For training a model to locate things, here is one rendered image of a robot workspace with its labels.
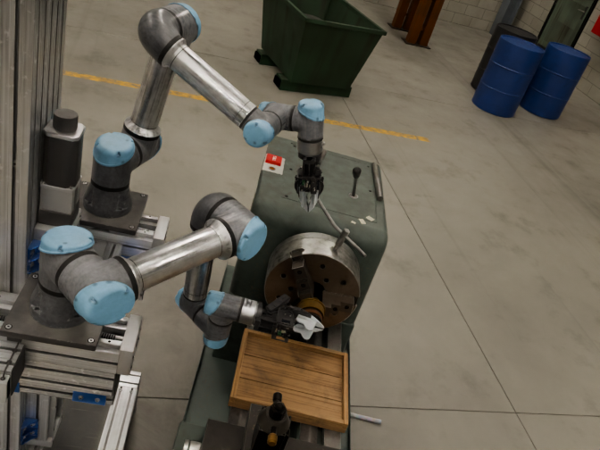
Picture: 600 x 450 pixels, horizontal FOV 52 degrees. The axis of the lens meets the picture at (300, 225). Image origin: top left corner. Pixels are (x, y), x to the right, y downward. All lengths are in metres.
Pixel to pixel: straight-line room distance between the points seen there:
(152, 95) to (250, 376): 0.91
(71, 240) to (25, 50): 0.42
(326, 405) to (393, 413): 1.38
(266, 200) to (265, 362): 0.53
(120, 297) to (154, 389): 1.64
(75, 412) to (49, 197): 1.16
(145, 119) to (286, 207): 0.53
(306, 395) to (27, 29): 1.26
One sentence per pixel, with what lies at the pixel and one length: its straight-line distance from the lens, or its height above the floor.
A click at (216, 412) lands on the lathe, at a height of 0.54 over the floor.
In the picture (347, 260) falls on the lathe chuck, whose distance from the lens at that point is 1.97.
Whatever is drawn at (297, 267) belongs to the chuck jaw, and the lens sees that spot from 1.90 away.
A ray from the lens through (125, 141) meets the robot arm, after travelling 1.93.
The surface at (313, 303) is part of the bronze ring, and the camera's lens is 1.90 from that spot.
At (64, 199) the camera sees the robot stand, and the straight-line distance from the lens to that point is 1.72.
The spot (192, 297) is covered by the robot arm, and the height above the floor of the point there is 1.04.
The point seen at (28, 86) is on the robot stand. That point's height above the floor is 1.68.
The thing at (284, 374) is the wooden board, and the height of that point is 0.88.
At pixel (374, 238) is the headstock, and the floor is 1.24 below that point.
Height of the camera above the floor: 2.29
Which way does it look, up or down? 32 degrees down
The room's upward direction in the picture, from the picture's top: 18 degrees clockwise
